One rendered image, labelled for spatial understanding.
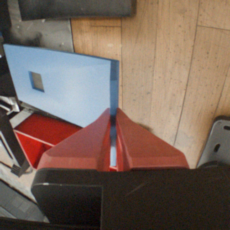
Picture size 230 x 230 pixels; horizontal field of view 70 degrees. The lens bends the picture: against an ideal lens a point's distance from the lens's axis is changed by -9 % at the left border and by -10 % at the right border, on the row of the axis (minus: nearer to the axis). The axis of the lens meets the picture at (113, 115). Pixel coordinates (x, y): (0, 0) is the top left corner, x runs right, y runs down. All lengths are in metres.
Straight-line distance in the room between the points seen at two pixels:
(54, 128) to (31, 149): 0.10
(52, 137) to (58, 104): 0.15
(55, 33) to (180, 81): 0.18
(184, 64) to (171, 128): 0.09
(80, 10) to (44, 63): 0.08
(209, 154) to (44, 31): 0.29
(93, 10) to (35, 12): 0.09
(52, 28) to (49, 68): 0.12
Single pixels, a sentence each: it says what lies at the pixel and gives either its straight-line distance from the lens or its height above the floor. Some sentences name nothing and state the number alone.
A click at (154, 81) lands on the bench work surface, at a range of 0.23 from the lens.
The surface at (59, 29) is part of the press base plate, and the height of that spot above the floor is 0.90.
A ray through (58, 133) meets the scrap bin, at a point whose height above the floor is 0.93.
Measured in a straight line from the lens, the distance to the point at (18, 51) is 0.20.
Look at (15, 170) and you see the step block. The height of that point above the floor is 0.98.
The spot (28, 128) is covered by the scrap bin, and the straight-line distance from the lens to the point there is 0.36.
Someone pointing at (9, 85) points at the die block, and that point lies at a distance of 0.34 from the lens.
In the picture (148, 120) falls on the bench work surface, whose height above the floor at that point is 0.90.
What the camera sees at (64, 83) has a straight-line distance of 0.16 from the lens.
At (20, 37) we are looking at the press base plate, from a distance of 0.33.
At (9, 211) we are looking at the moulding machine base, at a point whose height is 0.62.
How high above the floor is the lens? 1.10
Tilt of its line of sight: 47 degrees down
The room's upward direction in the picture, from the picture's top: 143 degrees counter-clockwise
